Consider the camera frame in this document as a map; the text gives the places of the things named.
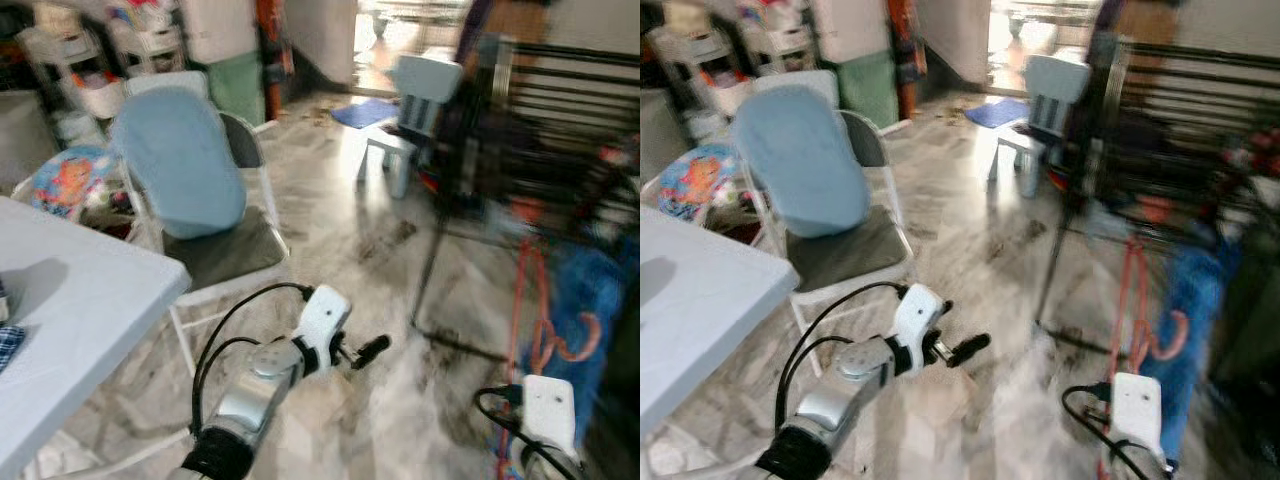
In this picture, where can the red black upright cleaner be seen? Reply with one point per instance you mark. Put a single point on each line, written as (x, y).
(272, 60)
(905, 60)

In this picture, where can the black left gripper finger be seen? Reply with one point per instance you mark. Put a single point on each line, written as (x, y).
(370, 351)
(970, 349)

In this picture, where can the light blue child chair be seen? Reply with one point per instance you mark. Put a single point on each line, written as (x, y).
(425, 85)
(1055, 85)

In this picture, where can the white storage shelf rack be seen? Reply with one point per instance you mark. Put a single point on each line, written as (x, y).
(100, 98)
(730, 95)

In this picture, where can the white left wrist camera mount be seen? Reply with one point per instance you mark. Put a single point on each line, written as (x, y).
(918, 320)
(322, 320)

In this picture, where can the black metal drying rack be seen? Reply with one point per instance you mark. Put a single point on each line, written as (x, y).
(480, 130)
(1105, 130)

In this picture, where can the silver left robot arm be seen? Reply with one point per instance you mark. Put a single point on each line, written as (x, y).
(845, 395)
(250, 395)

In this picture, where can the white folding table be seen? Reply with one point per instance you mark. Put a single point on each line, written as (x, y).
(700, 300)
(70, 300)

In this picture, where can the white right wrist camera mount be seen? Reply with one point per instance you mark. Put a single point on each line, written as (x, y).
(548, 415)
(1137, 415)

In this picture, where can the grey seat folding chair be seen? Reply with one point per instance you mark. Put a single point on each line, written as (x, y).
(850, 255)
(225, 255)

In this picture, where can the light blue chair cushion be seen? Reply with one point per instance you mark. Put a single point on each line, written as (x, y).
(800, 160)
(180, 165)

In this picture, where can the blue floor mat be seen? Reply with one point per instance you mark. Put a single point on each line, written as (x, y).
(362, 112)
(995, 112)

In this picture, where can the plain blue shirt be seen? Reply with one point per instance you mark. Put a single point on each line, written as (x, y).
(585, 290)
(1190, 290)

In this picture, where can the green board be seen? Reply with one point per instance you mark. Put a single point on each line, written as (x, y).
(235, 90)
(868, 90)

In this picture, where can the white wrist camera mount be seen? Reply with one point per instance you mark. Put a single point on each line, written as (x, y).
(322, 320)
(548, 415)
(918, 320)
(1137, 415)

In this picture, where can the blue plaid shirt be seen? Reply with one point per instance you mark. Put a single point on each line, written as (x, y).
(8, 345)

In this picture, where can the pink clothes hanger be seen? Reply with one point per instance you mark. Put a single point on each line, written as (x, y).
(1118, 330)
(515, 320)

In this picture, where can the cartoon print bag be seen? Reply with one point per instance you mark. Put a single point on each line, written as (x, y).
(695, 185)
(70, 185)

